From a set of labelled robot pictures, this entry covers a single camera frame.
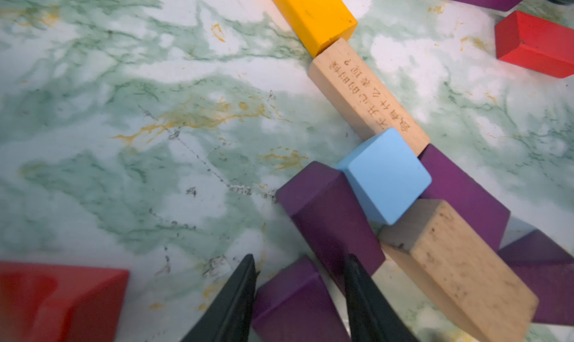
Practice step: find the purple slanted brick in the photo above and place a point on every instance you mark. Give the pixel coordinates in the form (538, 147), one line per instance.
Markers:
(323, 206)

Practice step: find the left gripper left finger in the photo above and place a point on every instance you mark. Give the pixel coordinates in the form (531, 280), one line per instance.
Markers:
(228, 318)

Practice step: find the red flat brick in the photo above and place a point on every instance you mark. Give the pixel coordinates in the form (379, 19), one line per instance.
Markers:
(536, 44)

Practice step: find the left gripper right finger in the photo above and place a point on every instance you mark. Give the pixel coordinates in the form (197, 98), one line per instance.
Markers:
(371, 317)

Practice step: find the light blue brick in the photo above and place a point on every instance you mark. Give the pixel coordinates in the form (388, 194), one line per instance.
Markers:
(386, 176)

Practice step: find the engraved natural wood brick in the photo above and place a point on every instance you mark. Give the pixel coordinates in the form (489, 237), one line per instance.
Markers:
(361, 98)

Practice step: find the purple brick behind wood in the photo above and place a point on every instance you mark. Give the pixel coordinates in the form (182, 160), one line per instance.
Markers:
(481, 210)

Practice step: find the natural wood square brick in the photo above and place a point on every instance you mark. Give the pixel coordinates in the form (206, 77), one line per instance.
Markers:
(455, 268)

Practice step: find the yellow long brick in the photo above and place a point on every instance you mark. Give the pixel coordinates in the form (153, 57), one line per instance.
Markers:
(318, 23)

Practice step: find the red arch brick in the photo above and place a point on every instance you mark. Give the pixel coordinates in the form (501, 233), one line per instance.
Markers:
(47, 302)

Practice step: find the purple brick front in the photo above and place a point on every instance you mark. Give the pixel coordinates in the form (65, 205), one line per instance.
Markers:
(295, 306)

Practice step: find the purple block right cluster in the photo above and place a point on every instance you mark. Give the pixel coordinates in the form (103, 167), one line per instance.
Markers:
(547, 269)

